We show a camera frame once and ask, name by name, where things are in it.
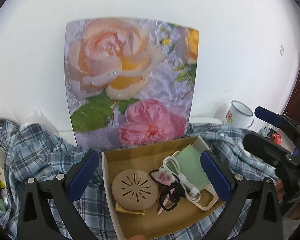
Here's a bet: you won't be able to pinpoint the beige phone case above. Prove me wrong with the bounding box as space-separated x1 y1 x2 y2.
165 151 218 211

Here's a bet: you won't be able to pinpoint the yellow cigarette pack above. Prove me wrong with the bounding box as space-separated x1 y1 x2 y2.
115 203 146 216

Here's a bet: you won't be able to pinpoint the green notebook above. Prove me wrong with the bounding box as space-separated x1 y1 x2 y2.
175 145 209 191

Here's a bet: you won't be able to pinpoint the black hair ties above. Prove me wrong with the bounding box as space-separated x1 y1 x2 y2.
148 169 188 211

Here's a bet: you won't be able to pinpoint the round beige perforated case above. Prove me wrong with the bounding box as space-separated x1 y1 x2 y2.
111 169 159 211

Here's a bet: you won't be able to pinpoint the white charging cable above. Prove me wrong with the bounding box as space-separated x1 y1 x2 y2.
162 155 202 203

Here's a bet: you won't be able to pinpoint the pink bow hair tie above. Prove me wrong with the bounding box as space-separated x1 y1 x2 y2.
156 168 173 186

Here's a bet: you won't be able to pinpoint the person's hand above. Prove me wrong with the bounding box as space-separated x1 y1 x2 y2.
129 235 146 240

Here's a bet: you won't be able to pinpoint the white enamel mug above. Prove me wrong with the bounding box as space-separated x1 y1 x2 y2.
223 100 254 128

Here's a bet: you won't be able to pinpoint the blue plaid shirt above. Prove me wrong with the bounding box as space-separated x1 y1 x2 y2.
0 120 277 239

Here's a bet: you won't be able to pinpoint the cardboard tray box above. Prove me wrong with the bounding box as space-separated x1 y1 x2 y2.
101 135 227 240

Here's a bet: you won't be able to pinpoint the floral rose painting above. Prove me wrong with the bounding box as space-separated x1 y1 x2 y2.
64 17 199 148

